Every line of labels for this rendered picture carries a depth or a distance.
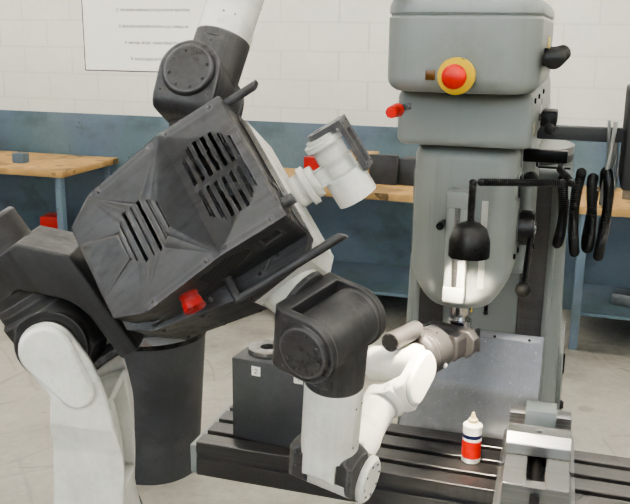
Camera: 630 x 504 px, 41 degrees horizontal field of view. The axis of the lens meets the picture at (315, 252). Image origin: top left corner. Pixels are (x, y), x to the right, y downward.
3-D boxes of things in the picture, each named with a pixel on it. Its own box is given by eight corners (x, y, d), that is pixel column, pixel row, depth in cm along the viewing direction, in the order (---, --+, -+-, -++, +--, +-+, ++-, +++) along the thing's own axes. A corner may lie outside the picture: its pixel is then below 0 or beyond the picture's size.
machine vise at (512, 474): (574, 528, 154) (579, 474, 151) (491, 515, 158) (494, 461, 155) (573, 442, 187) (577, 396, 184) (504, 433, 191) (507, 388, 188)
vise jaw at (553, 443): (570, 462, 164) (572, 443, 163) (504, 452, 167) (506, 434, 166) (570, 448, 169) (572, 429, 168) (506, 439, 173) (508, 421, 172)
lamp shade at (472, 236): (451, 261, 146) (453, 225, 144) (445, 250, 153) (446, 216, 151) (493, 261, 146) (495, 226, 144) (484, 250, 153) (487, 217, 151)
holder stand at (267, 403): (323, 456, 179) (324, 368, 174) (232, 436, 188) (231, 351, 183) (344, 433, 190) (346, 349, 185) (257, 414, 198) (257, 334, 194)
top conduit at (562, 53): (563, 69, 137) (565, 47, 137) (537, 69, 139) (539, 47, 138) (570, 62, 179) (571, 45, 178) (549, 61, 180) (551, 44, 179)
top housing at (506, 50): (537, 96, 137) (545, -7, 133) (379, 91, 144) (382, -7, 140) (550, 82, 180) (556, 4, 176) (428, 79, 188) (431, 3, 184)
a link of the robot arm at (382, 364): (446, 377, 159) (416, 397, 150) (397, 372, 166) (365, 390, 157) (441, 319, 158) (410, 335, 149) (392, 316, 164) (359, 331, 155)
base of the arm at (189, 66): (151, 127, 126) (225, 110, 124) (142, 48, 129) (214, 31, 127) (185, 158, 140) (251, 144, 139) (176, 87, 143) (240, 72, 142)
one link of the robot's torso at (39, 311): (-13, 332, 126) (52, 291, 125) (16, 304, 139) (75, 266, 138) (40, 400, 129) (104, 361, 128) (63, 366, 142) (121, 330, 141)
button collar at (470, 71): (473, 95, 138) (475, 57, 136) (436, 94, 140) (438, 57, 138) (474, 94, 140) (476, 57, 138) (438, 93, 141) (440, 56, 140)
